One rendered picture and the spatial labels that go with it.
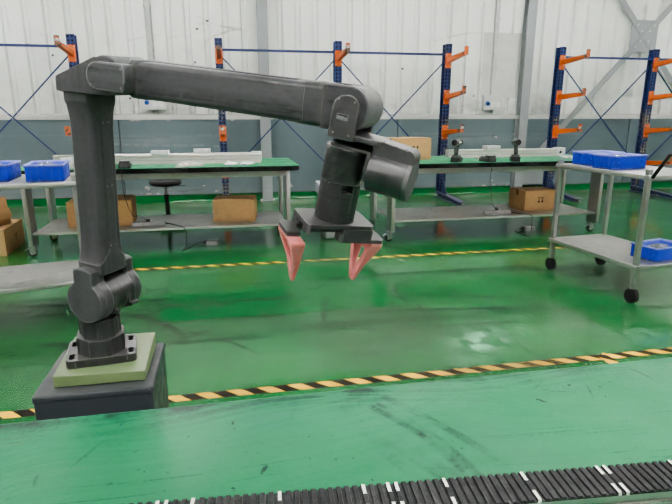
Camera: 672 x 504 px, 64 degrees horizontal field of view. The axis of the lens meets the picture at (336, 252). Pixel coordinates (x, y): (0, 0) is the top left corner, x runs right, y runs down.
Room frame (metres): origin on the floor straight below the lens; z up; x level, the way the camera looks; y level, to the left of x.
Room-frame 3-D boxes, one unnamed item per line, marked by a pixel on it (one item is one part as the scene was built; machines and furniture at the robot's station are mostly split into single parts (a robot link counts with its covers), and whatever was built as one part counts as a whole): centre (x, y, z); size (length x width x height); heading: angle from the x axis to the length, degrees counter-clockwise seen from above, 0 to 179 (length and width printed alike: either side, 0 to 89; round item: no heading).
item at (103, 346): (0.94, 0.44, 0.84); 0.12 x 0.09 x 0.08; 110
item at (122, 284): (0.93, 0.42, 0.92); 0.09 x 0.05 x 0.10; 69
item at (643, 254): (3.88, -2.14, 0.50); 1.03 x 0.55 x 1.01; 16
